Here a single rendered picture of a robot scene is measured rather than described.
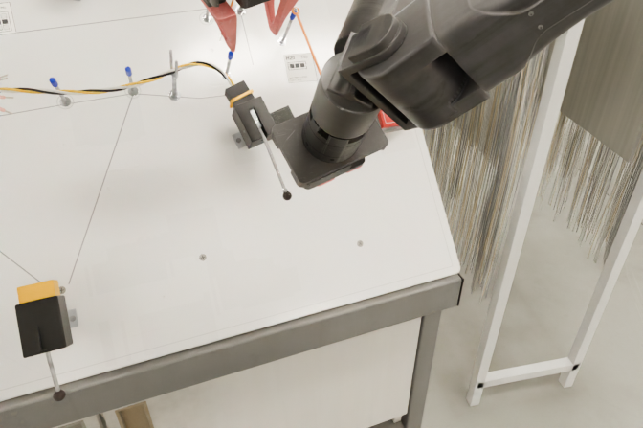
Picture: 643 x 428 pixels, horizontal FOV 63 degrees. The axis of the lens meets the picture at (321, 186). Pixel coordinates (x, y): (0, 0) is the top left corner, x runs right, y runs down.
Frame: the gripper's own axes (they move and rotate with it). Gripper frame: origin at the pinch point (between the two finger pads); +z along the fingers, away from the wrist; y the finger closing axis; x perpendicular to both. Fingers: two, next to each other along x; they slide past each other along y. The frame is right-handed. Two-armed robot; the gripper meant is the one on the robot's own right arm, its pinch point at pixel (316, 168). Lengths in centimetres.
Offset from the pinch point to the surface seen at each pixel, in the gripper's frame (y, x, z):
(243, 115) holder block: 1.7, -14.3, 11.1
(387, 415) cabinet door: -7, 38, 58
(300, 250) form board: 0.6, 4.4, 23.3
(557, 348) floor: -84, 62, 117
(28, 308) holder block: 34.9, -2.2, 12.0
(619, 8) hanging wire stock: -102, -16, 38
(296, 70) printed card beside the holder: -11.7, -21.7, 19.1
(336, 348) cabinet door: -0.1, 20.3, 37.6
